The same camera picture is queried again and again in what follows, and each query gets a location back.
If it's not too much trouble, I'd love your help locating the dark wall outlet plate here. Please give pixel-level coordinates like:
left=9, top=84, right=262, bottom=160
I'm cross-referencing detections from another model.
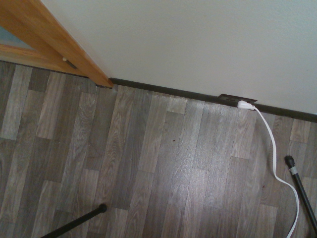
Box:
left=218, top=93, right=258, bottom=107

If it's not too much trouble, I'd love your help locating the white power cord with plug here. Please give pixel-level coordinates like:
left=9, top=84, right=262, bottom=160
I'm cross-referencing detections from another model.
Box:
left=237, top=100, right=301, bottom=238

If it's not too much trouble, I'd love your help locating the black tripod leg with tape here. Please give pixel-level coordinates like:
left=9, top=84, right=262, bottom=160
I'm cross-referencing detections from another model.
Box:
left=284, top=155, right=317, bottom=234

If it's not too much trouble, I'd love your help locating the wooden door with glass pane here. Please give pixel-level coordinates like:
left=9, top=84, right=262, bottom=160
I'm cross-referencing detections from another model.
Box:
left=0, top=24, right=86, bottom=76

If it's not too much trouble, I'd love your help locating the plain black tripod leg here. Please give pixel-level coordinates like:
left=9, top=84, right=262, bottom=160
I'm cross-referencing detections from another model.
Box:
left=39, top=203, right=107, bottom=238

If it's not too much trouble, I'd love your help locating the wooden door frame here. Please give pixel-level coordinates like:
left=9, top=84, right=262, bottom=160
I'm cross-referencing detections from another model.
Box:
left=0, top=0, right=114, bottom=89

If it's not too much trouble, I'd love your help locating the black baseboard strip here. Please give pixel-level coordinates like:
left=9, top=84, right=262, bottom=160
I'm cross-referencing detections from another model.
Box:
left=109, top=77, right=317, bottom=122

